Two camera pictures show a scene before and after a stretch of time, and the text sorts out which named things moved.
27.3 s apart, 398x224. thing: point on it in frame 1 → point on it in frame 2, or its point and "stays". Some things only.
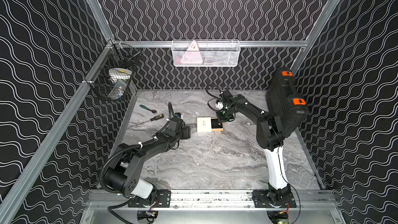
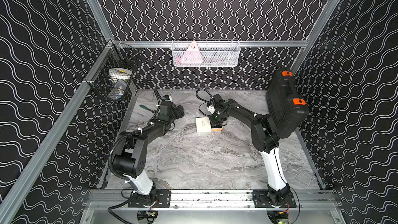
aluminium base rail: (98, 199) stays
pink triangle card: (192, 57) stays
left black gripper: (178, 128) → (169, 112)
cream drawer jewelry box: (209, 124) stays
